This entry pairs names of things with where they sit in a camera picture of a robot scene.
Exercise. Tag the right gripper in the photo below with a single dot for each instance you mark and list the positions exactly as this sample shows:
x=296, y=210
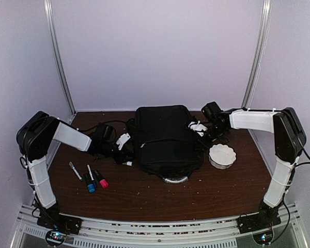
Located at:
x=203, y=142

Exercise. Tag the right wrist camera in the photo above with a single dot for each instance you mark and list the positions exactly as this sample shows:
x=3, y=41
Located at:
x=211, y=111

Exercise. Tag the right aluminium frame post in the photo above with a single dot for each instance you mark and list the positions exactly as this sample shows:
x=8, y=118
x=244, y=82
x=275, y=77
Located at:
x=259, y=50

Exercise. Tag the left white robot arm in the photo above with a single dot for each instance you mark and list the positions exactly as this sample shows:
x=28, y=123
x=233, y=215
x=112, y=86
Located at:
x=35, y=138

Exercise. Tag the blue tipped white marker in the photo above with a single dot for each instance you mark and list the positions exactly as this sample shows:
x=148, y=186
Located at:
x=91, y=175

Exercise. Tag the black blue highlighter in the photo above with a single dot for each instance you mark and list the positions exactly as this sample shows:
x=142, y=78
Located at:
x=89, y=183

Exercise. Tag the green white glue stick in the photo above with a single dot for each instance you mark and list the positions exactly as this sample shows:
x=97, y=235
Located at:
x=128, y=163

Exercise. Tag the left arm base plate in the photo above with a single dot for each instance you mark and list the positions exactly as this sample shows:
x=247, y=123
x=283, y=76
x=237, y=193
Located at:
x=65, y=224

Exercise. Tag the aluminium frame post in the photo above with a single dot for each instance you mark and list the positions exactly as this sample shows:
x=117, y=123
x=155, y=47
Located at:
x=259, y=50
x=58, y=60

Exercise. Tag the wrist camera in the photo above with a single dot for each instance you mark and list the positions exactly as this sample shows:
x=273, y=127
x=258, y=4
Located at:
x=211, y=111
x=104, y=133

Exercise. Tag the black student backpack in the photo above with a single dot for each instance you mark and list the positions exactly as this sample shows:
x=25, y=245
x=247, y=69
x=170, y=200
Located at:
x=163, y=143

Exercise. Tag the left aluminium frame post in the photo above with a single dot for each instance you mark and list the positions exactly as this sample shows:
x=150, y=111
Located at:
x=58, y=60

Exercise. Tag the black pink highlighter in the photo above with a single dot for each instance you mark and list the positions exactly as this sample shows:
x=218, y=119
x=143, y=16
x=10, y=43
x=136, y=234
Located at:
x=102, y=181

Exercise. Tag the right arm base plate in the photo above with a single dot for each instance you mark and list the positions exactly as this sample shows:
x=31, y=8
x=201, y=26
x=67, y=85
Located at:
x=252, y=223

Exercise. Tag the front aluminium rail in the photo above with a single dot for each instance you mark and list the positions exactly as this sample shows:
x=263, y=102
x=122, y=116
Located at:
x=219, y=232

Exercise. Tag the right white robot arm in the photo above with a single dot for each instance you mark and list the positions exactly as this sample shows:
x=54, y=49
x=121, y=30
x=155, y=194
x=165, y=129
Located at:
x=289, y=141

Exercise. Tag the white fluted ceramic bowl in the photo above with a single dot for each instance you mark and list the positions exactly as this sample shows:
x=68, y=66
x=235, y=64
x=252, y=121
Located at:
x=221, y=156

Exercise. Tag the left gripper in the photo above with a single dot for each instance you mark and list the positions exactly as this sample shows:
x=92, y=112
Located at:
x=120, y=158

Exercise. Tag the green tipped white marker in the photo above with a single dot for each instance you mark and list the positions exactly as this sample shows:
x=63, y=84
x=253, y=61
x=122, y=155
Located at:
x=75, y=171

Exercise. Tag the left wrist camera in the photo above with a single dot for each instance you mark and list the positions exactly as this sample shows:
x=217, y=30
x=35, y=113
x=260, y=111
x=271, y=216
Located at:
x=104, y=133

